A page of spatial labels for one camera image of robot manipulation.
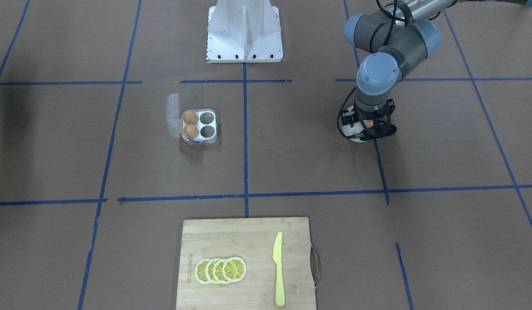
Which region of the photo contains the brown egg back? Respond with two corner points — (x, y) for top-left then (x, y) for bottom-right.
(182, 110), (199, 125)

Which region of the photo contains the clear plastic egg box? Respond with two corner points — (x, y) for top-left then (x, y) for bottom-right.
(166, 93), (218, 145)

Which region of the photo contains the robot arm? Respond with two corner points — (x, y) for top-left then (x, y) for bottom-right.
(337, 0), (456, 143)

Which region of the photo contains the white bowl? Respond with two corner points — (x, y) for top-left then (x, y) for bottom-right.
(341, 122), (373, 143)

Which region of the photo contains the yellow plastic knife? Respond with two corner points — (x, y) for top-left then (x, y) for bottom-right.
(272, 231), (286, 307)

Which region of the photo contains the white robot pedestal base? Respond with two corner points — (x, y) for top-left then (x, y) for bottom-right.
(206, 0), (284, 63)

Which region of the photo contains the lemon slice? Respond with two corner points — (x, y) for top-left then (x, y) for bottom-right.
(204, 257), (221, 284)
(222, 256), (247, 283)
(212, 258), (228, 284)
(195, 258), (211, 285)

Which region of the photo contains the brown egg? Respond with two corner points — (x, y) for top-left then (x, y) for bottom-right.
(363, 120), (374, 128)
(182, 110), (199, 125)
(183, 124), (200, 140)

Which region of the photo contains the brown egg front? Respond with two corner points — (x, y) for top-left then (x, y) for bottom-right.
(183, 124), (200, 140)

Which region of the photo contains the bamboo cutting board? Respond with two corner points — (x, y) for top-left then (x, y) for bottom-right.
(175, 217), (317, 310)

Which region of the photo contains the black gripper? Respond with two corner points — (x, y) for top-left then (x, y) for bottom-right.
(340, 99), (397, 140)

